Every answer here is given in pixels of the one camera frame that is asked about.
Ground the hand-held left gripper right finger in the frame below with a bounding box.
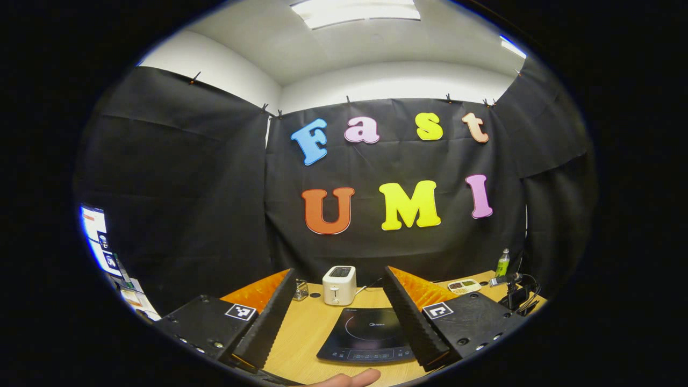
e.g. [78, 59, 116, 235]
[383, 266, 527, 372]

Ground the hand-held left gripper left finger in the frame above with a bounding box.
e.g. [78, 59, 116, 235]
[153, 268, 298, 374]

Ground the black induction cooktop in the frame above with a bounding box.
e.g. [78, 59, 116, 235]
[316, 307, 415, 366]

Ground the white divided tray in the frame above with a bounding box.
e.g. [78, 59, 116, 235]
[448, 279, 482, 295]

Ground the white toaster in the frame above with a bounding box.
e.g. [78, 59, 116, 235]
[322, 266, 357, 306]

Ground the black backdrop cloth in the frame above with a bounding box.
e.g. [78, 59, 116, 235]
[73, 56, 598, 318]

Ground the computer monitor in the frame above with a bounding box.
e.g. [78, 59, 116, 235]
[80, 205, 162, 322]

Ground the small ceiling light panel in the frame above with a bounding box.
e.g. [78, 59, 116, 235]
[500, 35, 527, 60]

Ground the large ceiling light panel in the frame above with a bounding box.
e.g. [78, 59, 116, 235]
[290, 0, 421, 30]

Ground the black stand with cables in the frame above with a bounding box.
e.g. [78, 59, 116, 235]
[489, 271, 541, 316]

